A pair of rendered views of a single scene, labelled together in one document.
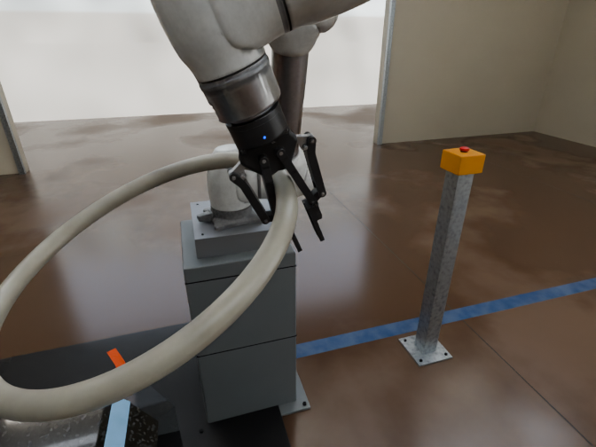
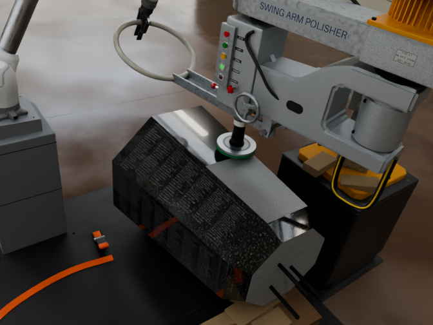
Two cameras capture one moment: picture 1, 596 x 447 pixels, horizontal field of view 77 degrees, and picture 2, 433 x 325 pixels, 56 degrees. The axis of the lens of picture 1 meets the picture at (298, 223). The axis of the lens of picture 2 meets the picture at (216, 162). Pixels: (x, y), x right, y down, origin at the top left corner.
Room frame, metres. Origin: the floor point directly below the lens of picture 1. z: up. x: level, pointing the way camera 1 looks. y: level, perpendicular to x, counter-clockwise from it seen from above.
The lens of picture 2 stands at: (0.98, 2.47, 2.12)
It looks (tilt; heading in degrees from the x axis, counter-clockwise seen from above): 36 degrees down; 246
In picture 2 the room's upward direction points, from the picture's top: 9 degrees clockwise
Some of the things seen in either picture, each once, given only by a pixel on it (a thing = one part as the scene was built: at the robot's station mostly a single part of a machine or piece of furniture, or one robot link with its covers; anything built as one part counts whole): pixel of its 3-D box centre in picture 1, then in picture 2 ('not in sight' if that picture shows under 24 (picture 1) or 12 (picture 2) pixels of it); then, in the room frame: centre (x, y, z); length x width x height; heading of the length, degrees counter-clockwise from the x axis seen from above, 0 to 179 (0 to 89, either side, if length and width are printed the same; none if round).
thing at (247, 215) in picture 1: (226, 210); (6, 108); (1.31, 0.27, 0.91); 0.22 x 0.18 x 0.06; 118
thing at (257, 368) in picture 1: (240, 314); (19, 178); (1.31, 0.25, 0.40); 0.50 x 0.50 x 0.80; 17
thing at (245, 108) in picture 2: not in sight; (250, 106); (0.20, 0.97, 1.25); 0.15 x 0.10 x 0.15; 120
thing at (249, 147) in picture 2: not in sight; (236, 144); (0.15, 0.80, 0.92); 0.21 x 0.21 x 0.01
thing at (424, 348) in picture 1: (442, 262); not in sight; (1.51, -0.68, 0.54); 0.20 x 0.20 x 1.09; 17
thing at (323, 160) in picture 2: not in sight; (319, 164); (-0.34, 0.91, 0.81); 0.20 x 0.10 x 0.05; 25
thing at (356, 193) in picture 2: not in sight; (351, 162); (-0.60, 0.88, 0.76); 0.49 x 0.49 x 0.05; 17
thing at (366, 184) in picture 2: not in sight; (359, 181); (-0.49, 1.09, 0.80); 0.20 x 0.10 x 0.05; 147
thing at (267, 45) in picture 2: not in sight; (264, 71); (0.11, 0.87, 1.37); 0.36 x 0.22 x 0.45; 120
